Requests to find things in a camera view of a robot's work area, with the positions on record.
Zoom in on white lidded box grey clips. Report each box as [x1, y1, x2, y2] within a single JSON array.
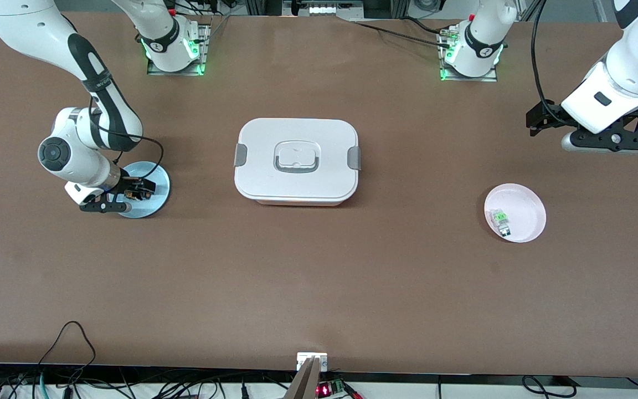
[[234, 117, 362, 207]]

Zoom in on light blue round plate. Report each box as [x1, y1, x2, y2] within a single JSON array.
[[114, 161, 171, 219]]

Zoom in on pale pink round plate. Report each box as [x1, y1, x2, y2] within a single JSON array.
[[484, 183, 547, 243]]

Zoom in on small white mounting plate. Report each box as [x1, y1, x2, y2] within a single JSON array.
[[297, 352, 328, 371]]

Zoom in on black device with white light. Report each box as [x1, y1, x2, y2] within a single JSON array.
[[290, 0, 365, 17]]

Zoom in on circuit board with red display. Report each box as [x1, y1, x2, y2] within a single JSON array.
[[316, 379, 348, 398]]

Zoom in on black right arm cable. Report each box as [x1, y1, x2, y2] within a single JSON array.
[[88, 94, 164, 181]]

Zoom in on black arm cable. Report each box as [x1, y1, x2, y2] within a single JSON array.
[[529, 0, 555, 109], [88, 94, 164, 181]]

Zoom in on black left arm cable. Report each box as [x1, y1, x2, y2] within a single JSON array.
[[529, 0, 555, 109]]

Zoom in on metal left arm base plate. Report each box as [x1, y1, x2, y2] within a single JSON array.
[[438, 28, 498, 83]]

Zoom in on green and clear switch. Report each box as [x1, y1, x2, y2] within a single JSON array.
[[491, 209, 512, 237]]

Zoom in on black looped cable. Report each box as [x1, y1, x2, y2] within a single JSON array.
[[37, 321, 97, 383]]

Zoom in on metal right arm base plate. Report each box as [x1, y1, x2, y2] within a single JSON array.
[[147, 22, 212, 76]]

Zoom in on long black table cable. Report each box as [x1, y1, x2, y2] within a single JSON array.
[[347, 20, 454, 49]]

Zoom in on thin grey cable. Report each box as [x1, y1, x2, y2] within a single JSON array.
[[202, 15, 232, 44]]

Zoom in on black curled cable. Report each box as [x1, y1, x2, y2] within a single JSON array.
[[521, 376, 580, 398]]

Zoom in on aluminium camera support bar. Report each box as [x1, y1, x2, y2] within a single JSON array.
[[285, 356, 322, 399]]

